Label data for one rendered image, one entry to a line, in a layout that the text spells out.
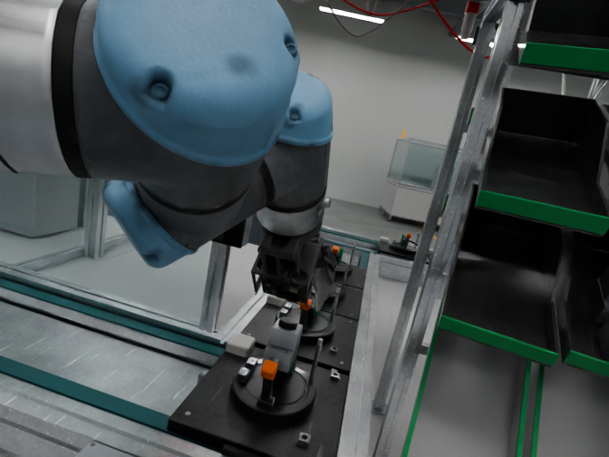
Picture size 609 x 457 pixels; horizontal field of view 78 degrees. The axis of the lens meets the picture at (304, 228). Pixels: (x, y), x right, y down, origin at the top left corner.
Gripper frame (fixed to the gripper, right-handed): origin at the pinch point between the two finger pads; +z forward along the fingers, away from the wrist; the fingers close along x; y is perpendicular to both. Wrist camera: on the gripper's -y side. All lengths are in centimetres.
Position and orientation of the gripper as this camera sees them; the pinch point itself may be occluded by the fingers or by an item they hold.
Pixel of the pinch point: (296, 284)
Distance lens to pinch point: 59.4
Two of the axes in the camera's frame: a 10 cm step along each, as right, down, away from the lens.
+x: 9.6, 2.3, -1.6
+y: -2.8, 7.6, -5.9
